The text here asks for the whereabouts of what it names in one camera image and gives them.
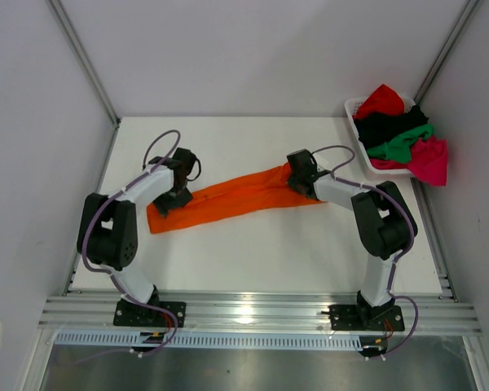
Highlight orange t shirt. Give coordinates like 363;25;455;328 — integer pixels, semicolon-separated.
147;164;319;235

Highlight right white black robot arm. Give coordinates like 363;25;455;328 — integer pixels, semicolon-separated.
287;149;417;329

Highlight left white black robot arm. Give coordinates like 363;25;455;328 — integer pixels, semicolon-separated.
77;147;200;326

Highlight white plastic laundry basket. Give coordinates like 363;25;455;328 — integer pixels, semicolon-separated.
344;96;414;181

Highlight black t shirt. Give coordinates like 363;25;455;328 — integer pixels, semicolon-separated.
354;105;429;149

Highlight green t shirt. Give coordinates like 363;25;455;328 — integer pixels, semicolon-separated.
367;124;434;164

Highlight red t shirt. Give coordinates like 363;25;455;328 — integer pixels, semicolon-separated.
354;84;405;120

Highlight magenta t shirt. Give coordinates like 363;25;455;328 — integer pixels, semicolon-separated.
370;136;448;187

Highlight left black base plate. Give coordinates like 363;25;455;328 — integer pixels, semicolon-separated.
113;300;187;328

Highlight slotted grey cable duct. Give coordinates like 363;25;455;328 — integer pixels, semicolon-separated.
55;330;362;351

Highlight aluminium mounting rail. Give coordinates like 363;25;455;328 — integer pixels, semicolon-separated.
38;290;482;336

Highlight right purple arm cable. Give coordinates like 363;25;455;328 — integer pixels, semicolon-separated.
311;144;420;362

